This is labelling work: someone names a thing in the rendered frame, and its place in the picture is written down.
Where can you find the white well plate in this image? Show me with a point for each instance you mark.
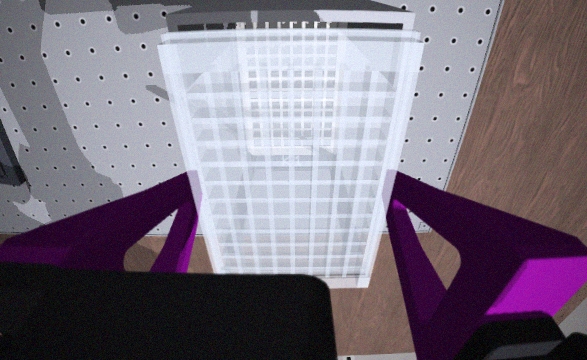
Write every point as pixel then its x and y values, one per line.
pixel 308 223
pixel 290 24

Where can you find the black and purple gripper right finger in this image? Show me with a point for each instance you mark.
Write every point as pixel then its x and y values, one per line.
pixel 511 268

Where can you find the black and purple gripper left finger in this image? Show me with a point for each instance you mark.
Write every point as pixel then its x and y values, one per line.
pixel 98 238

